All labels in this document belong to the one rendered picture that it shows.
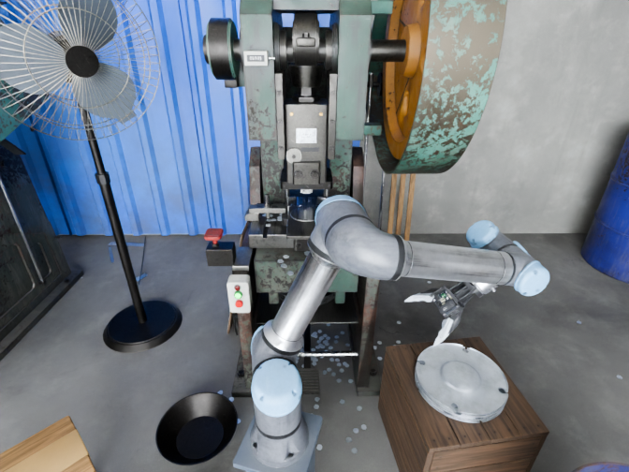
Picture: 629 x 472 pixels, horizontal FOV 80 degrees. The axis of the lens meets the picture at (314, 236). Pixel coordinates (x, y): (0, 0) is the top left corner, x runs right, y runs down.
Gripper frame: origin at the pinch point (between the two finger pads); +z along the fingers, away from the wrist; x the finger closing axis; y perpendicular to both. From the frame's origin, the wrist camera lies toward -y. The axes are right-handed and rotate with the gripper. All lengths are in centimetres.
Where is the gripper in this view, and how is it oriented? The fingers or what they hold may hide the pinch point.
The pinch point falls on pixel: (418, 323)
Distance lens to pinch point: 119.4
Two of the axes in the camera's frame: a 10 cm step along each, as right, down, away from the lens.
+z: -7.3, 6.1, 3.1
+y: -5.3, -2.1, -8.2
